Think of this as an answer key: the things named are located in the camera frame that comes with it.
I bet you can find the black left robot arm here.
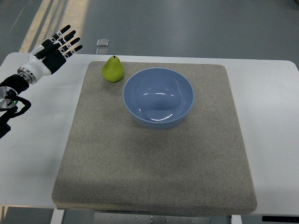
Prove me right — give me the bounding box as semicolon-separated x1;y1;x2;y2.
0;74;31;138

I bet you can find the beige fabric mat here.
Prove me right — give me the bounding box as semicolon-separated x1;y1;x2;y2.
52;62;257;216

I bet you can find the clear floor plate lower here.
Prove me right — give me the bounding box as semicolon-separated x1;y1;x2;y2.
96;48;109;55

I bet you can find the clear floor plate upper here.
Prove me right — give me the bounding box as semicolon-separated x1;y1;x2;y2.
96;39;109;47

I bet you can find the white table leg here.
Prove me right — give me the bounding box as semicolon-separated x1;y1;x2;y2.
50;209;65;224

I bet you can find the metal table base plate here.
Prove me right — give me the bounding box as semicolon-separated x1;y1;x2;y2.
93;212;211;224

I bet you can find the green pear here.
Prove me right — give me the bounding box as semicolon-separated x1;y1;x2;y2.
102;56;124;83

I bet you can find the clear floor plate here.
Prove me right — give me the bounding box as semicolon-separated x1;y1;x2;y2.
96;48;109;55
96;39;109;47

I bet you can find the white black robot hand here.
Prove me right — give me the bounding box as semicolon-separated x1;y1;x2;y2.
17;25;83;84

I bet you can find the black box under table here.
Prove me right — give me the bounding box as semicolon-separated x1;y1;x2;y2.
262;216;299;223

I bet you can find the blue bowl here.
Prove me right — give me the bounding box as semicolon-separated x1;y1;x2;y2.
122;68;195;129

